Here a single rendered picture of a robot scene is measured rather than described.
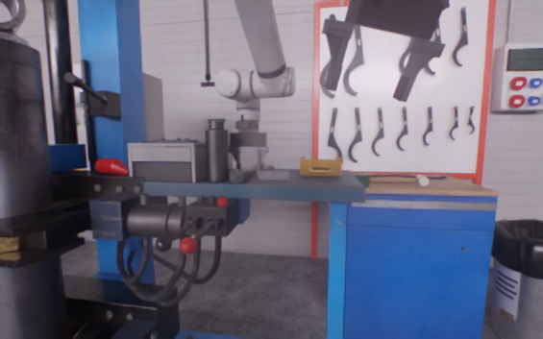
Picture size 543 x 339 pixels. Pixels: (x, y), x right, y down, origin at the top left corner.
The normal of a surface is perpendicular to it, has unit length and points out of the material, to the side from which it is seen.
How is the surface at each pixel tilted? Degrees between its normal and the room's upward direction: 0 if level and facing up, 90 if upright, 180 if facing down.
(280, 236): 90
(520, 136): 90
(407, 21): 114
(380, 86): 90
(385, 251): 90
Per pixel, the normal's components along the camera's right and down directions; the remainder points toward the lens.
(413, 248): -0.16, 0.12
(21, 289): 0.71, 0.08
